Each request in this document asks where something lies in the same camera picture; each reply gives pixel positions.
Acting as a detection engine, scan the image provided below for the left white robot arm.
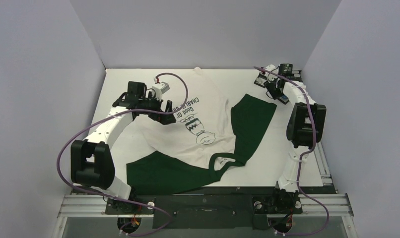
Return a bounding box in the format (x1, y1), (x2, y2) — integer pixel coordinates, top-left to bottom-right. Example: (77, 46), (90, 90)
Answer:
(70, 81), (176, 213)

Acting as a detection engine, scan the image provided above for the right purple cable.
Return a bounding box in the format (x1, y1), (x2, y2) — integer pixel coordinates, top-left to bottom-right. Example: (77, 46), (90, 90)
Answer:
(253, 66), (330, 236)

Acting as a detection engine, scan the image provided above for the white and green t-shirt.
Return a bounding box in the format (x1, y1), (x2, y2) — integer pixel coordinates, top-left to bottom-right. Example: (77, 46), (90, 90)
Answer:
(126, 67), (276, 195)

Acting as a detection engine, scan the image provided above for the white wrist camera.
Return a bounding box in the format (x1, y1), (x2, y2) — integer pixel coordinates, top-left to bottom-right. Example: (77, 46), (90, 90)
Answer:
(265, 64), (279, 81)
(152, 82), (170, 101)

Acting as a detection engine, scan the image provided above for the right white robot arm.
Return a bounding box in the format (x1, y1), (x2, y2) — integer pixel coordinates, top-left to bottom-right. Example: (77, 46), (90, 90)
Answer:
(263, 63), (327, 193)

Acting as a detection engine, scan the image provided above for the purple cable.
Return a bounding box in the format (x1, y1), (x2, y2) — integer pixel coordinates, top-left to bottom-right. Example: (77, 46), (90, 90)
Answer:
(57, 72), (189, 227)
(253, 66), (330, 236)

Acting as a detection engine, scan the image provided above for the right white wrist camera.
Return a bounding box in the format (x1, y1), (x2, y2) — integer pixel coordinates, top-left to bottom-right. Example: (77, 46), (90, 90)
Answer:
(265, 64), (279, 81)

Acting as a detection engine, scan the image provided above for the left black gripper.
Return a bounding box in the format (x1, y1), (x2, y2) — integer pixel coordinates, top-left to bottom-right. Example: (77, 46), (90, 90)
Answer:
(139, 92), (176, 125)

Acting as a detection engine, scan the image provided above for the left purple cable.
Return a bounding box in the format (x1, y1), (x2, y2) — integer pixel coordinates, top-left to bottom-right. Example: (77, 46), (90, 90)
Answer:
(57, 72), (189, 227)

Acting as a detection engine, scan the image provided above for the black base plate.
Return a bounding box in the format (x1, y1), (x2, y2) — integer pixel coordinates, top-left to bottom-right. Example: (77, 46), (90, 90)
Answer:
(105, 187), (303, 232)

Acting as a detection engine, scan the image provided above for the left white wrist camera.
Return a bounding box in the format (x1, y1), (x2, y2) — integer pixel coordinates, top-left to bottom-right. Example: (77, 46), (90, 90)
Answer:
(152, 82), (170, 101)

